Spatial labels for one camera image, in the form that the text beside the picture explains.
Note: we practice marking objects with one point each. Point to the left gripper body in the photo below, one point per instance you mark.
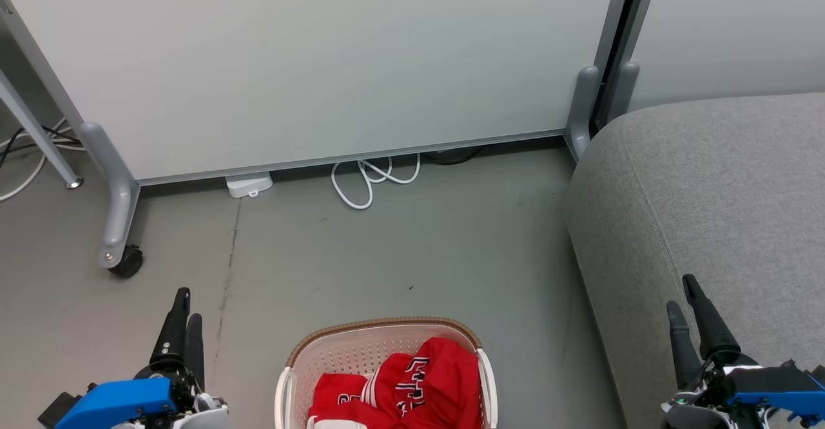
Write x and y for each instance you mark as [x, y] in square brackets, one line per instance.
[193, 409]

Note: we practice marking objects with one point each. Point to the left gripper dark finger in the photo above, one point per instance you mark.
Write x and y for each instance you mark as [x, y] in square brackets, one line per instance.
[173, 339]
[196, 352]

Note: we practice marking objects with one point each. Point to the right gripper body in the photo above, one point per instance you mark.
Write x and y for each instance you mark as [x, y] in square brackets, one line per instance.
[706, 403]

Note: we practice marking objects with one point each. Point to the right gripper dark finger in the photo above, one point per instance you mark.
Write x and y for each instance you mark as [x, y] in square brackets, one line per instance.
[684, 352]
[715, 332]

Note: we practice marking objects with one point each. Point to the red garment white striped trim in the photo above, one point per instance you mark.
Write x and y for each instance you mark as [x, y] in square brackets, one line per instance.
[338, 397]

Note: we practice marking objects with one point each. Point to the red jersey with lettering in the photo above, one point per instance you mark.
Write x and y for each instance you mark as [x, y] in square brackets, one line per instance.
[445, 377]

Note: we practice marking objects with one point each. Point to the grey fabric sofa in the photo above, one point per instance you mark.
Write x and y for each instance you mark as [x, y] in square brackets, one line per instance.
[709, 210]

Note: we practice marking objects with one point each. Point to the black caster wheel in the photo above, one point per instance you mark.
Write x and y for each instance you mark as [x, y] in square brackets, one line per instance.
[127, 263]

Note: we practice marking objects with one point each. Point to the cream perforated laundry basket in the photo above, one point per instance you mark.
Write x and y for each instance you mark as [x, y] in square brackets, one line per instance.
[351, 352]

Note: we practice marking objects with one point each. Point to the grey partition leg with caster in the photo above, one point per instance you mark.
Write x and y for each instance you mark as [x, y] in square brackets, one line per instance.
[119, 184]

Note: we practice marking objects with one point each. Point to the white power adapter box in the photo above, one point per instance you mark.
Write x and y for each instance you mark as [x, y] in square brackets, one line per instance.
[249, 184]

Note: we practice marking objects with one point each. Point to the grey metal table leg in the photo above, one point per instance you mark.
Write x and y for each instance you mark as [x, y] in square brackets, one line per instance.
[38, 133]

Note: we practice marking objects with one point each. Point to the narrow white partition panel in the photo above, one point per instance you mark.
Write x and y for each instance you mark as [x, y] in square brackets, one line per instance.
[728, 29]

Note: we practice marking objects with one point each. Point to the large white partition panel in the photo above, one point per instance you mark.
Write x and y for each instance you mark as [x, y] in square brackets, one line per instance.
[322, 62]

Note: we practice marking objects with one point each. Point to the right blue camera mount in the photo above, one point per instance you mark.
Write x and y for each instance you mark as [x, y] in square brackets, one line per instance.
[780, 387]

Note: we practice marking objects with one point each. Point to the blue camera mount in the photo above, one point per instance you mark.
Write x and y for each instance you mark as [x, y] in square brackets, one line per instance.
[116, 400]
[780, 387]

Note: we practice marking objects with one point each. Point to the left blue camera mount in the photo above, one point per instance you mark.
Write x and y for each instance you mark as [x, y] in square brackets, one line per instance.
[116, 400]

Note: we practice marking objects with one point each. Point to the left black camera box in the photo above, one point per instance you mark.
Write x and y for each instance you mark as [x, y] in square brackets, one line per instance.
[58, 409]

